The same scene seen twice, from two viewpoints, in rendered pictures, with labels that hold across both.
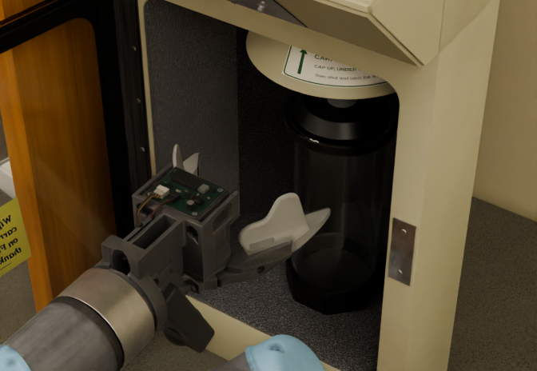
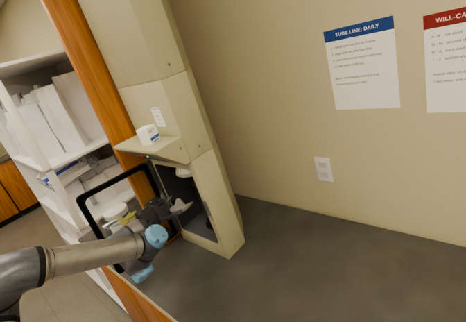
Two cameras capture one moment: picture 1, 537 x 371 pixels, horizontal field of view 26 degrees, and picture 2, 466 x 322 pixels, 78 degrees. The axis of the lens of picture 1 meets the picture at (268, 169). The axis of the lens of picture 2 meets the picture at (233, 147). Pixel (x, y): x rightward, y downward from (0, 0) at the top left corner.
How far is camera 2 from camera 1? 0.56 m
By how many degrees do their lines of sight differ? 22
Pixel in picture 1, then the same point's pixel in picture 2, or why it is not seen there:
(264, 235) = (175, 208)
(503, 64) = (258, 167)
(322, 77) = (184, 173)
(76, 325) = (123, 230)
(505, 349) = (261, 234)
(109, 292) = (133, 223)
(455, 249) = (228, 207)
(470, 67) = (207, 164)
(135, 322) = (138, 228)
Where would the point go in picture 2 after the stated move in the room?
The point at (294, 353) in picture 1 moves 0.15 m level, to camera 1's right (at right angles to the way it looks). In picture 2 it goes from (155, 227) to (198, 220)
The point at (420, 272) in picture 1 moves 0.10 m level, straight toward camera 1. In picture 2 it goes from (213, 212) to (203, 230)
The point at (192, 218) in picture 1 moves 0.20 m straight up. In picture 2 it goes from (154, 206) to (132, 159)
